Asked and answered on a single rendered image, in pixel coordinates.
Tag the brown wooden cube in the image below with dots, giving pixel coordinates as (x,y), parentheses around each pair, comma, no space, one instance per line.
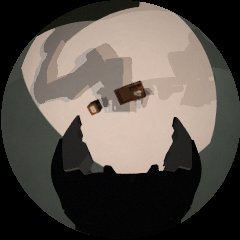
(94,107)
(137,92)

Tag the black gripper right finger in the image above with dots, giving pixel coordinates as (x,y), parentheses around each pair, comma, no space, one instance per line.
(183,158)

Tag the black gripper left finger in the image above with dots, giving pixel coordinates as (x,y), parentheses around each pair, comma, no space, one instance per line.
(71,160)

